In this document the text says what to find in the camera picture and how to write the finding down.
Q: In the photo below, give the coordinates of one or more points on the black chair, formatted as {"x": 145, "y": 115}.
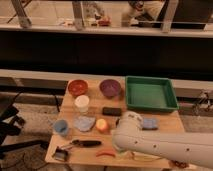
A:
{"x": 8, "y": 118}

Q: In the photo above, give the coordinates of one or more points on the blue cup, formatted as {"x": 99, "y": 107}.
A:
{"x": 61, "y": 127}

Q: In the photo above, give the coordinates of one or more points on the red bowl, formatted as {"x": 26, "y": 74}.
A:
{"x": 77, "y": 87}

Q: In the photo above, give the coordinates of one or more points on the green plastic tray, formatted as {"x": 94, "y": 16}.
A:
{"x": 150, "y": 94}

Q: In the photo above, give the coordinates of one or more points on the orange yellow fruit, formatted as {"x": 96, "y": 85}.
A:
{"x": 102, "y": 125}

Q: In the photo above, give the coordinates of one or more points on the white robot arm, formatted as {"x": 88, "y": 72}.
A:
{"x": 193, "y": 148}

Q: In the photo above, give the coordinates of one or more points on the bunch of red grapes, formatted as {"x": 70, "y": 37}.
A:
{"x": 181, "y": 165}

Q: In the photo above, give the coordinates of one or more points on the blue sponge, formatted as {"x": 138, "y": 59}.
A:
{"x": 149, "y": 124}

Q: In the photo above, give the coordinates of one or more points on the black rectangular block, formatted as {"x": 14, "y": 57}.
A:
{"x": 111, "y": 111}

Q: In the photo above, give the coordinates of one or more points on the purple bowl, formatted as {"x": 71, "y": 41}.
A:
{"x": 110, "y": 88}

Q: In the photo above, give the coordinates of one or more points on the light blue crumpled cloth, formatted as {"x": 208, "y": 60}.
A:
{"x": 84, "y": 123}

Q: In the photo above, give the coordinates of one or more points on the white cup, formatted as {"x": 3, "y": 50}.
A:
{"x": 82, "y": 103}

